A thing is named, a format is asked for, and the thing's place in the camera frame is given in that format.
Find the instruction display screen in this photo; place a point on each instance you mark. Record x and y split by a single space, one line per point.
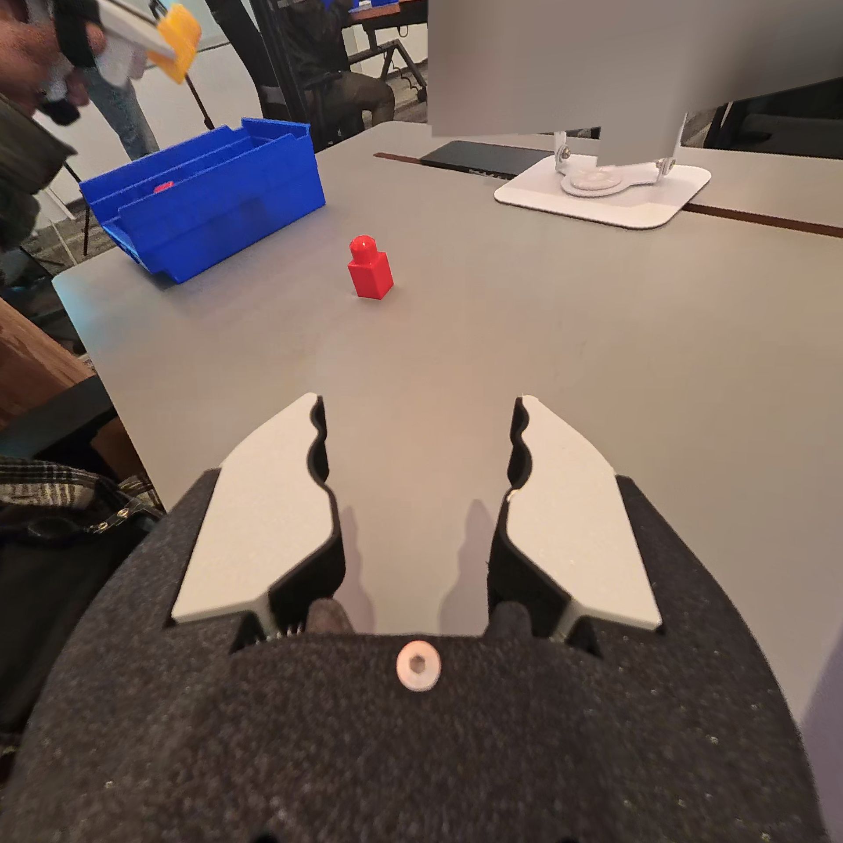
593 66

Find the person's left forearm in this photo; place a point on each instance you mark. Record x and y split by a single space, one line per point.
26 171

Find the yellow mega block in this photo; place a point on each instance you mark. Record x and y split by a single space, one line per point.
178 33

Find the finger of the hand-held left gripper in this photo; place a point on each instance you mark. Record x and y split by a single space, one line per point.
135 23

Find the blue plastic bin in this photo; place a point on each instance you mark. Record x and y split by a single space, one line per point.
224 224

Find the person's left hand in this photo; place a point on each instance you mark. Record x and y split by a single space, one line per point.
26 52

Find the red mega block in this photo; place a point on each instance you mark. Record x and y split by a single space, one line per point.
372 276

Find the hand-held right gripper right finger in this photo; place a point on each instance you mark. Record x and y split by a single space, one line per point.
579 527

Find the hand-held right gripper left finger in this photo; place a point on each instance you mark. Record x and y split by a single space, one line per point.
257 527

